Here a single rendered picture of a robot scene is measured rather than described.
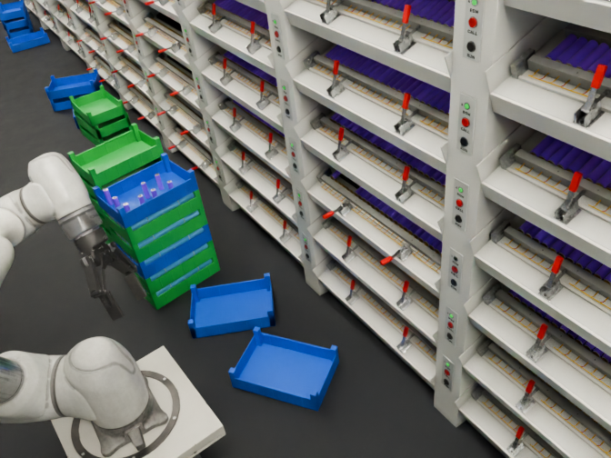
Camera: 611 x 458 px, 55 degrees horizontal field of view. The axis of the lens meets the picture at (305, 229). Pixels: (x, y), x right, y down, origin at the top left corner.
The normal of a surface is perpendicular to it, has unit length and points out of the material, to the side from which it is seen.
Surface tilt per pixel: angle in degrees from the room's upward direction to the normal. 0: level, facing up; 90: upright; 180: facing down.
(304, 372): 0
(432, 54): 20
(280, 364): 0
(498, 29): 90
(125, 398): 88
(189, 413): 0
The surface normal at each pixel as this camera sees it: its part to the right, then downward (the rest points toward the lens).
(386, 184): -0.39, -0.58
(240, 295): -0.11, -0.78
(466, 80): -0.83, 0.42
